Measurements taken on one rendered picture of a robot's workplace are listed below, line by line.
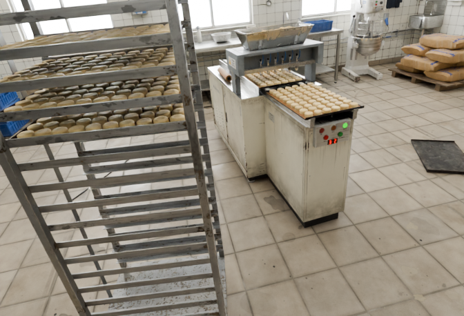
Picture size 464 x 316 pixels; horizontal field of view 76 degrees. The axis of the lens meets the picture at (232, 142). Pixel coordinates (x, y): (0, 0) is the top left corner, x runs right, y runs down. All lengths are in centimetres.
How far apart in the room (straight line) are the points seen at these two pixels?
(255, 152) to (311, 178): 72
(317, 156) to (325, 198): 37
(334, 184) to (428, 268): 72
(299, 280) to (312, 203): 51
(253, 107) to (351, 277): 137
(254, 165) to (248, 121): 43
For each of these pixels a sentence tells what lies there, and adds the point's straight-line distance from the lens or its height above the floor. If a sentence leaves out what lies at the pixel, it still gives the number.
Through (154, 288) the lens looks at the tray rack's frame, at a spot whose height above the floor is 15.
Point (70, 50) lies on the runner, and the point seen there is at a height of 150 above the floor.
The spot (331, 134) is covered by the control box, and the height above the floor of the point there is 77.
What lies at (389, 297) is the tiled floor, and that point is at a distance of 207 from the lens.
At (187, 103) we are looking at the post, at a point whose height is 131.
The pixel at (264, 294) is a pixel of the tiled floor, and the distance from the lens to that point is 197.
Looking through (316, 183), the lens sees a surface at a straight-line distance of 209.
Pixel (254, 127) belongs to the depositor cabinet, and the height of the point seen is 58.
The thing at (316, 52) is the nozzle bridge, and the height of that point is 111.
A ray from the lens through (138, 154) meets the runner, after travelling 105.
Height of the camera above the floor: 160
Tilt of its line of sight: 27 degrees down
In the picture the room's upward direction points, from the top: 6 degrees counter-clockwise
